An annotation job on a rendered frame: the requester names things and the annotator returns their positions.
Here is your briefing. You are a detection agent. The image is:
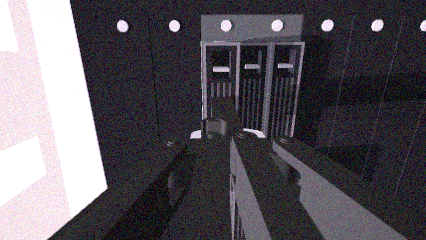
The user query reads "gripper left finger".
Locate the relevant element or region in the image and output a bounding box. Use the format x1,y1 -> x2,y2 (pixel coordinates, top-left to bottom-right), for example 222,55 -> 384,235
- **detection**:
47,97 -> 232,240

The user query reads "black metal rack frame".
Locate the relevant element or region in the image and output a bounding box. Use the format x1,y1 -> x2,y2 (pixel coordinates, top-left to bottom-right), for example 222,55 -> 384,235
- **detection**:
69,0 -> 426,216

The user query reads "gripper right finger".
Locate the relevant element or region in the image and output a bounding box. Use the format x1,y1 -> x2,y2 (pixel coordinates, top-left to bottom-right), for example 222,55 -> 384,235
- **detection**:
221,97 -> 426,240

